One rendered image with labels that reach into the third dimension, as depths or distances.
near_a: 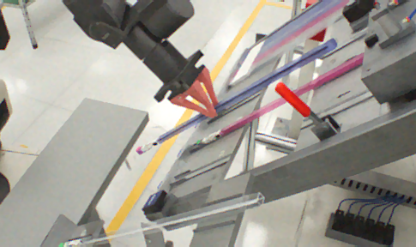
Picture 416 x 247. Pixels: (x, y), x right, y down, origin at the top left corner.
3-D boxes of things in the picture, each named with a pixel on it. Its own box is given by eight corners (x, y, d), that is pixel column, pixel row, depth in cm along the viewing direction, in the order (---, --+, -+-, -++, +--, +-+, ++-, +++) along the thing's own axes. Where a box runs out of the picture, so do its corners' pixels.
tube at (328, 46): (140, 154, 85) (135, 152, 85) (142, 150, 86) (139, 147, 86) (335, 49, 50) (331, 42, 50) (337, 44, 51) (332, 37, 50)
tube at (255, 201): (63, 251, 75) (58, 249, 74) (66, 246, 76) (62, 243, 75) (262, 207, 43) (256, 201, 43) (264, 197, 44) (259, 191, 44)
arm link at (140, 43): (126, 27, 66) (111, 40, 62) (150, 3, 62) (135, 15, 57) (153, 55, 68) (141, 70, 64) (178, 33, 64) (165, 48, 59)
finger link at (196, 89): (237, 92, 68) (201, 53, 66) (222, 117, 64) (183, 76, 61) (213, 105, 73) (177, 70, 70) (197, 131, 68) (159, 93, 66)
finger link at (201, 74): (235, 95, 68) (198, 56, 65) (220, 122, 63) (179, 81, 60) (210, 109, 72) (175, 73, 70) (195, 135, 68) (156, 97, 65)
